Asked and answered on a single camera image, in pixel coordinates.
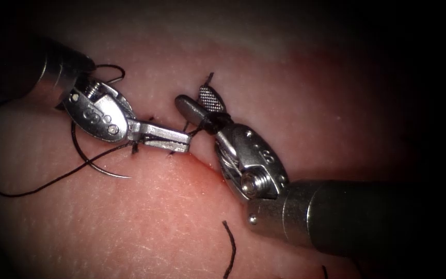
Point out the right arm needle driver jaw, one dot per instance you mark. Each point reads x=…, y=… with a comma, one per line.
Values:
x=192, y=109
x=211, y=100

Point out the dark left arm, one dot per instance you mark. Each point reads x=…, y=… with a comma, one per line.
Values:
x=50, y=73

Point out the black stitching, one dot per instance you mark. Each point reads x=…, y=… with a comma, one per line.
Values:
x=134, y=149

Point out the curved steel needle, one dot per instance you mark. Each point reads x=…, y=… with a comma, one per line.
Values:
x=87, y=162

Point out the left arm needle driver jaw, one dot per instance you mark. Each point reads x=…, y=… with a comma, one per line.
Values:
x=169, y=146
x=161, y=131

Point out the tissue pad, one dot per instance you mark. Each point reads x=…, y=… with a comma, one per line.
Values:
x=169, y=213

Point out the right arm needle driver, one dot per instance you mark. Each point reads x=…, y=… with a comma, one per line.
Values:
x=252, y=155

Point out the dark right arm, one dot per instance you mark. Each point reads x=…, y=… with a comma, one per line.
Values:
x=362, y=217

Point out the left arm needle driver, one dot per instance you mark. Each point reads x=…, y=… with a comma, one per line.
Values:
x=99, y=114

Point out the black thread piece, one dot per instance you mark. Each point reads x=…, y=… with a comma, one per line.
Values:
x=231, y=248

